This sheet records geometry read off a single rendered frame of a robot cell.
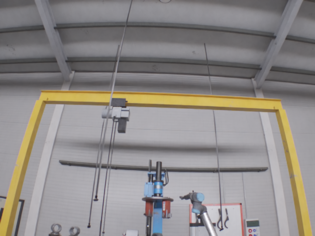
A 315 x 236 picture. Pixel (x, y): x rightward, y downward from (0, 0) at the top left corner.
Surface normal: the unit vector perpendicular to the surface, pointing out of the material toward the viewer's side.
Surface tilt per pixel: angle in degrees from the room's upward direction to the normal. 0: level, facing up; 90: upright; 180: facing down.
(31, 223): 90
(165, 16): 173
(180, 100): 90
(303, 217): 90
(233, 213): 90
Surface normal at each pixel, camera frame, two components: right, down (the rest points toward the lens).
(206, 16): -0.03, 0.80
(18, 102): 0.02, -0.50
